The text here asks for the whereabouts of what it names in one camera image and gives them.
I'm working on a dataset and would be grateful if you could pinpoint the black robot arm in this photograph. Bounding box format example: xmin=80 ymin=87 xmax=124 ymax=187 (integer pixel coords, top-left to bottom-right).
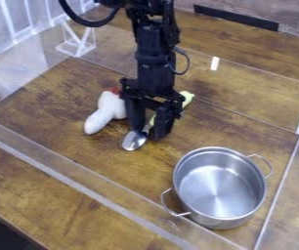
xmin=97 ymin=0 xmax=186 ymax=140

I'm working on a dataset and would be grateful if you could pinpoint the black strip on wall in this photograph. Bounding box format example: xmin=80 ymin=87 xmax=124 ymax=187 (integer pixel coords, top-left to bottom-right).
xmin=194 ymin=4 xmax=279 ymax=31

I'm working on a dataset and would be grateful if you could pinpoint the stainless steel pot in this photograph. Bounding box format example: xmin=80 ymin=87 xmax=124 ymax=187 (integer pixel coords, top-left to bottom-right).
xmin=160 ymin=146 xmax=274 ymax=230

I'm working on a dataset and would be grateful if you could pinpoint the white toy mushroom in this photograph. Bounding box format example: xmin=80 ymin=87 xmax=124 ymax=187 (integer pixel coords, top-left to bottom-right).
xmin=84 ymin=87 xmax=127 ymax=135

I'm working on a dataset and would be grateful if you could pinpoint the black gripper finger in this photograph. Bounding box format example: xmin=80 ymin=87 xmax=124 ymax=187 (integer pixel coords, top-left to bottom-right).
xmin=152 ymin=106 xmax=175 ymax=141
xmin=125 ymin=99 xmax=147 ymax=131

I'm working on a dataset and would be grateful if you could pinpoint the green handled metal spoon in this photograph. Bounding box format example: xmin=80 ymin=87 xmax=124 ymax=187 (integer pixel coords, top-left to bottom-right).
xmin=123 ymin=91 xmax=195 ymax=151

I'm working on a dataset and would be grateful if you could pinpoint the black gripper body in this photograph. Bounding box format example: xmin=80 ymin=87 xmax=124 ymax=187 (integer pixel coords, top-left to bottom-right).
xmin=120 ymin=52 xmax=186 ymax=112

